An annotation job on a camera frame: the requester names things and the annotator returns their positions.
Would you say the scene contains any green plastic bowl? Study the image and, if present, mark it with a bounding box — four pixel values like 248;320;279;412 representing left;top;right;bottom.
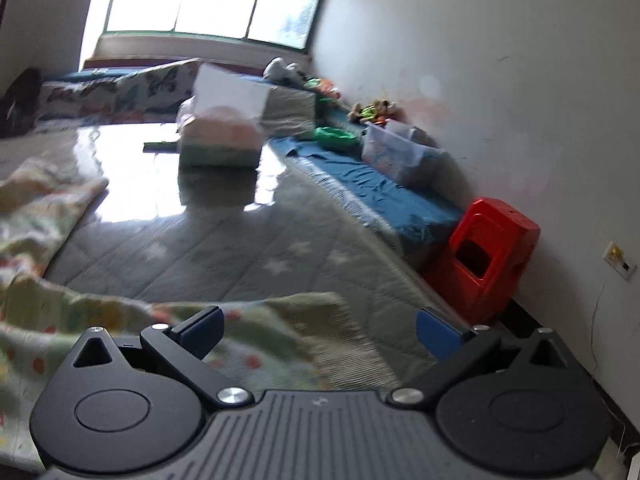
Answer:
314;127;360;152

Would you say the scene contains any large butterfly print cushion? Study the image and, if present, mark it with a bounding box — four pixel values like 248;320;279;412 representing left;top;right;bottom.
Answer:
112;58;203;124

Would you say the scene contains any wall power socket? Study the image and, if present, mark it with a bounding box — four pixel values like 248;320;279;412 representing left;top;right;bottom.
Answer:
603;242;637;281

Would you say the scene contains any grey plain cushion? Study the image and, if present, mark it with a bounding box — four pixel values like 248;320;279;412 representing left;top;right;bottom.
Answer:
260;86;316;140

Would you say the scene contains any clear plastic storage bin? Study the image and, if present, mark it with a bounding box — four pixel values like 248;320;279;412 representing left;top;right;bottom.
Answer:
361;122;446;188

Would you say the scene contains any black white plush toy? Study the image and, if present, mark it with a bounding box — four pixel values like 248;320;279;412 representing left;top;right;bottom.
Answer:
262;58;307;88

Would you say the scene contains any red plastic stool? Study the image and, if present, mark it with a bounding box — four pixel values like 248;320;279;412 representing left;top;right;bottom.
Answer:
423;197;540;325

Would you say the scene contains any colourful plush toy pile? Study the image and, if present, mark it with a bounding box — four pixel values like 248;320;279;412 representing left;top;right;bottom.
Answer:
347;100;398;127

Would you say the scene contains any green patterned child's garment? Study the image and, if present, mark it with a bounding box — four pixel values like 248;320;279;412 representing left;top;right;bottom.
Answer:
1;158;399;472

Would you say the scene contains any long butterfly print cushion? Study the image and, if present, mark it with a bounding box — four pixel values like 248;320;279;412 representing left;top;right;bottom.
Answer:
36;78;122;122

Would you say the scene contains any pink green tissue pack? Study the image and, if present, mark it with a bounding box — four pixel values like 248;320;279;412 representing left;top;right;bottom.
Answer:
177;64;270;169

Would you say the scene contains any black clothing pile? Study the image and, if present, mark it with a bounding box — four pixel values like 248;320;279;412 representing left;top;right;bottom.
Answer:
0;67;43;139

